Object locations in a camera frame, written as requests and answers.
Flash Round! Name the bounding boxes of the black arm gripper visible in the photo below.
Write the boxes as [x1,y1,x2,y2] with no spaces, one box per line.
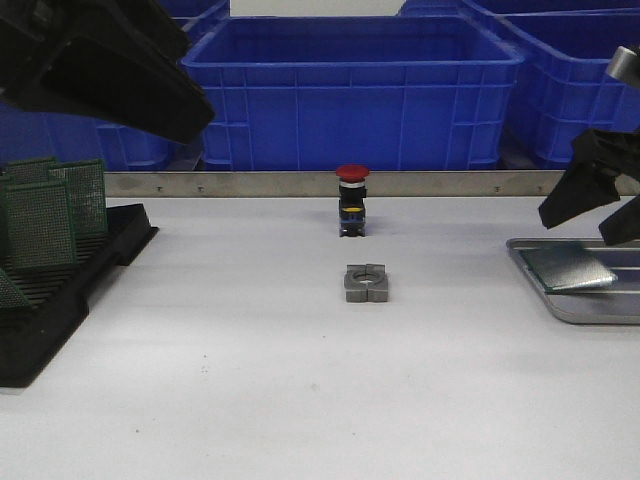
[538,129,639,246]

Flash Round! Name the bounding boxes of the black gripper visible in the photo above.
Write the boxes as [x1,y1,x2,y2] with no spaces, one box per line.
[1,0,214,144]

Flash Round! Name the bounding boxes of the green perforated circuit board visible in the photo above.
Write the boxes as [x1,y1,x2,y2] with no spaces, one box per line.
[520,242,618,293]

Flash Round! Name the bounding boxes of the silver metal tray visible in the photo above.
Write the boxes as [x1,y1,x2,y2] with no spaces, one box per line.
[507,238,639,326]

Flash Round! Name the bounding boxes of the green board rear right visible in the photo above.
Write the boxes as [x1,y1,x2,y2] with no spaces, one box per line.
[48,159,108,238]

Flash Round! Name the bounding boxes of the green board rear left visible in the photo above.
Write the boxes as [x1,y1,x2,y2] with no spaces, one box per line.
[5,157,58,185]

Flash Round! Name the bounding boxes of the green board far left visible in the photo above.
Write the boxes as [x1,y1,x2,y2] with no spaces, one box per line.
[0,174,14,260]

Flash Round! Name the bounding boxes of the green board front upright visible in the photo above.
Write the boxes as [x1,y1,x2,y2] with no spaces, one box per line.
[5,180,77,271]

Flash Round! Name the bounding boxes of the black slotted board rack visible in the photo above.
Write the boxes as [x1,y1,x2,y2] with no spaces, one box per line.
[1,203,158,388]

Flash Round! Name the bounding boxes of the far left blue crate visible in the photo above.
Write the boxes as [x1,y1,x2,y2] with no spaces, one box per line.
[159,0,230,32]

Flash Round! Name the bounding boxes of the right blue plastic crate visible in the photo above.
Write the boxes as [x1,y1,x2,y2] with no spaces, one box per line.
[495,13,639,169]

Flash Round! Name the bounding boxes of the blue plastic crate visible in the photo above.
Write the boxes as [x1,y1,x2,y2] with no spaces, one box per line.
[183,16,522,171]
[495,13,639,169]
[1,104,203,172]

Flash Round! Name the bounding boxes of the left blue plastic crate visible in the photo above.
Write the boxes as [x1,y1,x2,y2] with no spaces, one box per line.
[1,104,203,172]

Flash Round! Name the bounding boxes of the centre blue plastic crate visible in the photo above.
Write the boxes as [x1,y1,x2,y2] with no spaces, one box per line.
[183,16,522,171]

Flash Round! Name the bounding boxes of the grey square metal block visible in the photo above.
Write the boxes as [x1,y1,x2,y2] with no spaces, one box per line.
[343,264,389,303]

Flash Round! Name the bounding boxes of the red emergency stop button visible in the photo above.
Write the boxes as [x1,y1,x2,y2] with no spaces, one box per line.
[336,164,370,237]

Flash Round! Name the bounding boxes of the far right blue crate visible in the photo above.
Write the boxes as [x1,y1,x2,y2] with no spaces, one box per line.
[397,0,639,17]

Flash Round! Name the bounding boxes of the steel table edge rail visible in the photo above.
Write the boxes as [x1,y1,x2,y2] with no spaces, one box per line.
[105,170,562,198]

